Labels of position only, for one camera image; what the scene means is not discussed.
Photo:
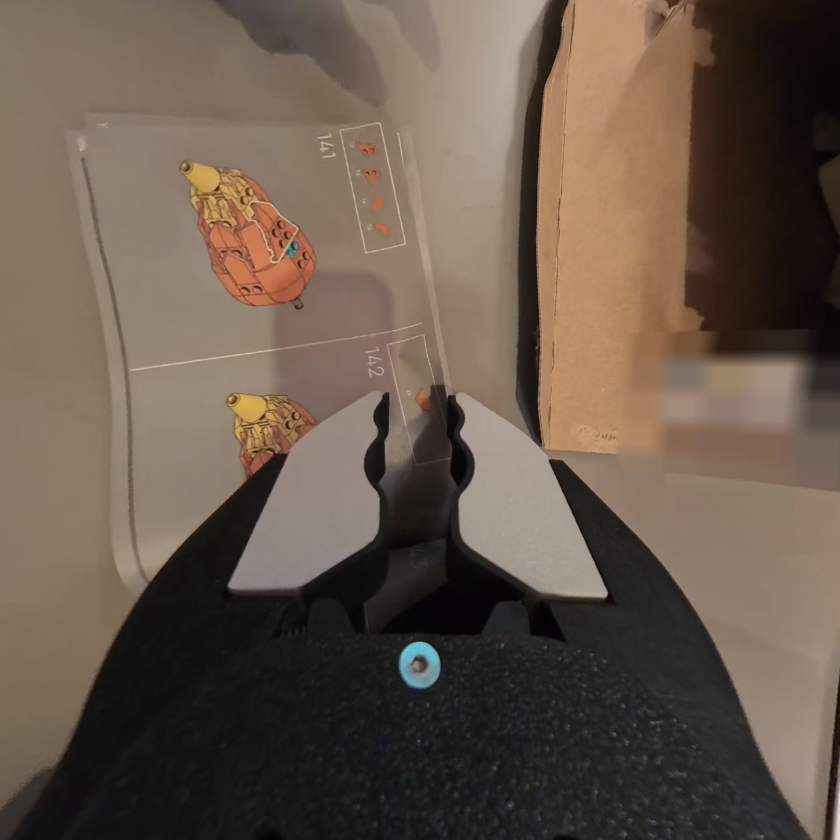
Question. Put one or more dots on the grey instruction booklet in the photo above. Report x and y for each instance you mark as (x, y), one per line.
(229, 334)

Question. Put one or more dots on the printed cardboard box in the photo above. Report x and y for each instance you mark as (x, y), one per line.
(610, 229)

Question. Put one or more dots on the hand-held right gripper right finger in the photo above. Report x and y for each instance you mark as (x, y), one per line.
(525, 525)

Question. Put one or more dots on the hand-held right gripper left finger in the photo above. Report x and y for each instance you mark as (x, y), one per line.
(315, 512)

